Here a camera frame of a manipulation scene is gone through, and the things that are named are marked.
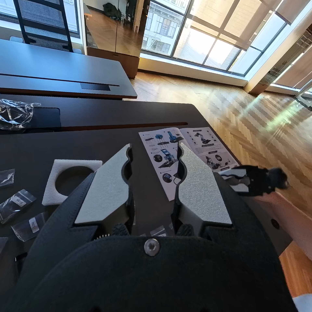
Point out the robot arm instruction booklet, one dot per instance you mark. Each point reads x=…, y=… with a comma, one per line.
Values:
x=195, y=146

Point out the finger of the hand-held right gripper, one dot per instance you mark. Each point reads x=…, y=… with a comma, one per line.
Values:
x=234, y=171
x=240, y=186

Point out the white foam square with hole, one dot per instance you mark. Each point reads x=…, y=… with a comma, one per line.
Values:
x=73, y=163

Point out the person's white clothing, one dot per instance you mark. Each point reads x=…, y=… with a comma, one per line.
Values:
x=304, y=304

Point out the empty black desk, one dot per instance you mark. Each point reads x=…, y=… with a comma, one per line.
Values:
x=61, y=68

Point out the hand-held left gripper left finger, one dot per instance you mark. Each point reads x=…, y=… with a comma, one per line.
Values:
x=102, y=192

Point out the black mesh office chair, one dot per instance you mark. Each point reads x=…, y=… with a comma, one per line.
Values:
x=43, y=42

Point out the mirrored wooden cabinet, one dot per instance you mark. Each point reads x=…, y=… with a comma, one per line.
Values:
x=114, y=63

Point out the crumpled clear plastic wrap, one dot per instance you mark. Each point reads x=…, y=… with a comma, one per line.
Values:
x=14, y=112

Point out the person's right forearm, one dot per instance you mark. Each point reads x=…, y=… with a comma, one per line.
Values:
x=297, y=214

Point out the scattered small screw bags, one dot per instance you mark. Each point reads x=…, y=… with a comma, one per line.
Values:
x=17, y=206

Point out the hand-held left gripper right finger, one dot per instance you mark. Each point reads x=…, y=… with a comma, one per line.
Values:
x=204, y=195

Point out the large glass window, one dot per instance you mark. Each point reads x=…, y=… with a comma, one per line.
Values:
x=73, y=14
x=219, y=36

